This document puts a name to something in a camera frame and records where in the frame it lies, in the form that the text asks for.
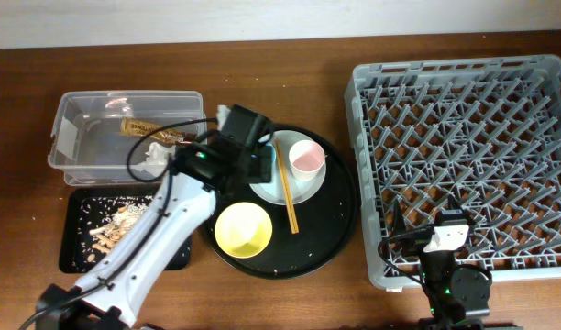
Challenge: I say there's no pink plastic cup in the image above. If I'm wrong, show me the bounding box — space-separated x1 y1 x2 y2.
289 140 325 182

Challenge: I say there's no wooden chopstick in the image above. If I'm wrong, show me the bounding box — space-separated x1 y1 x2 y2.
273 139 299 235

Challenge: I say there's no yellow bowl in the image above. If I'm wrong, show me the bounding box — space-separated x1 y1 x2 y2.
214 202 273 259

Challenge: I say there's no brown coffee sachet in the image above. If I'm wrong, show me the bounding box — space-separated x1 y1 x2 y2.
120 117 197 145

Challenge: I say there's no peanut shells and rice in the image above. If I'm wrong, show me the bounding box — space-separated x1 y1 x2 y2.
77 195 152 266

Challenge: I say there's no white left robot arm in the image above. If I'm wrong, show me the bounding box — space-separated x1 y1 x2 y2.
21 104 274 329

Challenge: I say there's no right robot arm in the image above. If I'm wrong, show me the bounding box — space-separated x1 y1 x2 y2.
390 195 492 329

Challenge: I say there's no grey dishwasher rack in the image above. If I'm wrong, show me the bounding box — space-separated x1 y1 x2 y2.
345 55 561 291

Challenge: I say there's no round black tray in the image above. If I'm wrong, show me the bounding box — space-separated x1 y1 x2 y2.
201 125 360 280

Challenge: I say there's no crumpled white tissue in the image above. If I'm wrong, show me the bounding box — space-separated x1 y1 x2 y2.
133 142 176 177

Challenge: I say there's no clear plastic bin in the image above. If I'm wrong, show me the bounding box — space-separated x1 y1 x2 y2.
48 90 205 186

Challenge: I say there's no black rectangular tray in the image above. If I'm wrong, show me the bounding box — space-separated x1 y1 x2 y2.
58 185 193 275

